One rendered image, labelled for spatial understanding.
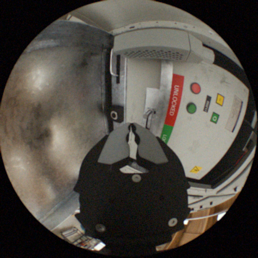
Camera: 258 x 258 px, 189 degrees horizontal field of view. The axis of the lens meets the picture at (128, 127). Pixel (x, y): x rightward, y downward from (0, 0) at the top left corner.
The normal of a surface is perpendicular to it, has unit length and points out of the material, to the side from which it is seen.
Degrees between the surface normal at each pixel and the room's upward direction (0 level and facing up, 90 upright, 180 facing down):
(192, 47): 60
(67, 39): 0
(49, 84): 0
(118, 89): 90
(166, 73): 90
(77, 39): 0
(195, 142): 90
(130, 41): 90
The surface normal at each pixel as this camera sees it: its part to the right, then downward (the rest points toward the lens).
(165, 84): -0.50, 0.44
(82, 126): 0.87, 0.28
